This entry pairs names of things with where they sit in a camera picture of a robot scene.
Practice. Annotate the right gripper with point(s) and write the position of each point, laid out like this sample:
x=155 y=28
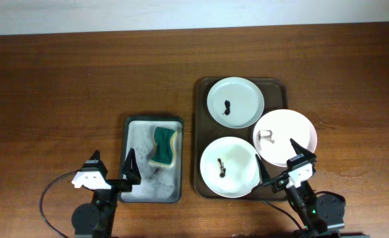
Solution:
x=264 y=174

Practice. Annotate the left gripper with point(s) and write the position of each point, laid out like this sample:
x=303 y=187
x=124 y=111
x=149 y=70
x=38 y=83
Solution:
x=131 y=174

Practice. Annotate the pink plate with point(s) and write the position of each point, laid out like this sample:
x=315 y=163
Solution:
x=273 y=132

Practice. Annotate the green and yellow sponge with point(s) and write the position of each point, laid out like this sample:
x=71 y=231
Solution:
x=164 y=151

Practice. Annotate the cream white plate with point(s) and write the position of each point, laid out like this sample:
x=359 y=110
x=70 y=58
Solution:
x=229 y=168

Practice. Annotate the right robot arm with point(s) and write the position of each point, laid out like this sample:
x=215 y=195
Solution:
x=321 y=212

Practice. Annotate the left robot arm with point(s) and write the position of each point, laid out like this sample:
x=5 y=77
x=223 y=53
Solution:
x=96 y=218

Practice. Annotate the dark green soapy tray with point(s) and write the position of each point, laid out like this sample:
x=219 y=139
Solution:
x=159 y=183

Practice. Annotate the brown plastic tray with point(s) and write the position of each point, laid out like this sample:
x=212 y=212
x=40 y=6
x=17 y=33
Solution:
x=207 y=130

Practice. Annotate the pale green plate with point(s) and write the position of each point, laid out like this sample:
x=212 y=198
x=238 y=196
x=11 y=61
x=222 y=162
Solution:
x=235 y=102

